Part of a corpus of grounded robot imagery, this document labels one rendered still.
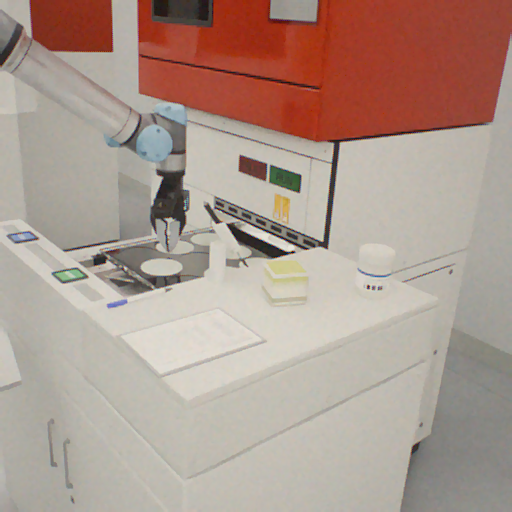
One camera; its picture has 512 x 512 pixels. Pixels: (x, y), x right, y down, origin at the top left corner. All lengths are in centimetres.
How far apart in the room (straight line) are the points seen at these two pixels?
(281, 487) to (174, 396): 33
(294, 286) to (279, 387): 23
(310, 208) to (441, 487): 122
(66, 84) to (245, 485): 79
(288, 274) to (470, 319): 205
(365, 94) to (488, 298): 174
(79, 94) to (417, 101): 85
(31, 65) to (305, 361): 72
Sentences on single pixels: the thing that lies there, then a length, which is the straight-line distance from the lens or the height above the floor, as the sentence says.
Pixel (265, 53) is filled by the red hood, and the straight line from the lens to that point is 152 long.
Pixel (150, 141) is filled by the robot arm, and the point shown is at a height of 123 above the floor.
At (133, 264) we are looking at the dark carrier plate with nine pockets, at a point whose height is 90.
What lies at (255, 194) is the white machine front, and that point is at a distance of 166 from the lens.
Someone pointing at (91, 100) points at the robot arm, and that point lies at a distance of 125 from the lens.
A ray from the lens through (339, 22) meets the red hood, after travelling 139.
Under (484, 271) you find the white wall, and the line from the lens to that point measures 301.
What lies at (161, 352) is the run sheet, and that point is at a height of 97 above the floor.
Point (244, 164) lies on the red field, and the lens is 168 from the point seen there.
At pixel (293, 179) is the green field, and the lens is 153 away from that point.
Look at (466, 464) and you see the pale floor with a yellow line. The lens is 247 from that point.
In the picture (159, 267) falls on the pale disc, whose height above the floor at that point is 90.
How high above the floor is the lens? 148
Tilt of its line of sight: 22 degrees down
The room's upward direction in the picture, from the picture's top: 4 degrees clockwise
